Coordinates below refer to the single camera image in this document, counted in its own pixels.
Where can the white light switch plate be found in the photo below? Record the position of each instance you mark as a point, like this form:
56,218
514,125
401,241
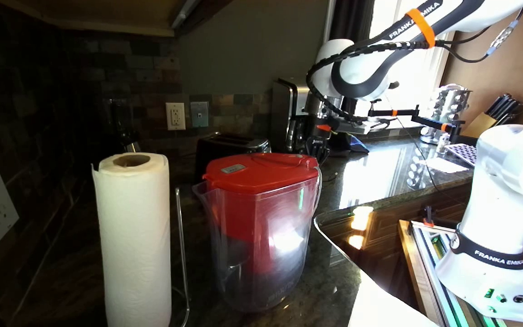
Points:
174,114

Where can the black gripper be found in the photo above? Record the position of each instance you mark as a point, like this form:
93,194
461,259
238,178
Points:
327,118

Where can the papers on counter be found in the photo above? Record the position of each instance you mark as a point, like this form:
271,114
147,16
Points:
458,154

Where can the pale green outlet plate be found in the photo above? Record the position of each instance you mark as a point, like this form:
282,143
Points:
200,112

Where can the white paper towel roll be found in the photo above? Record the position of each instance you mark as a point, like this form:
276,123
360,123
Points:
131,241

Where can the black silver coffee maker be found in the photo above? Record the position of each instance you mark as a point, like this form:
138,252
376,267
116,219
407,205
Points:
285,114

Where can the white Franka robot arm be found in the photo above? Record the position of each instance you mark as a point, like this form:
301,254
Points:
503,199

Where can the black toaster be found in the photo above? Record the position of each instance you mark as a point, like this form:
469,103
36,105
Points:
231,154

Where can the dark wood upper cabinet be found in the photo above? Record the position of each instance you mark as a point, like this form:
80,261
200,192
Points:
122,14

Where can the bright window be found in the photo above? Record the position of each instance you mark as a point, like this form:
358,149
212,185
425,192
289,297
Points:
412,78

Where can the clear pitcher with red lid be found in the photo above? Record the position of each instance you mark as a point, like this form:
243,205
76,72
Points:
262,228

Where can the wooden lower cabinet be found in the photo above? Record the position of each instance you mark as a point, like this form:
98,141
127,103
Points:
381,236

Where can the wooden knife block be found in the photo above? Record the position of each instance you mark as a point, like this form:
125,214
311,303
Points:
485,118

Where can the silver spice rack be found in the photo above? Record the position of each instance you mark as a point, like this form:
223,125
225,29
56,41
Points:
449,105

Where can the white paper sheet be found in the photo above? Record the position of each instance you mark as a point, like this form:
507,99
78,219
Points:
389,308

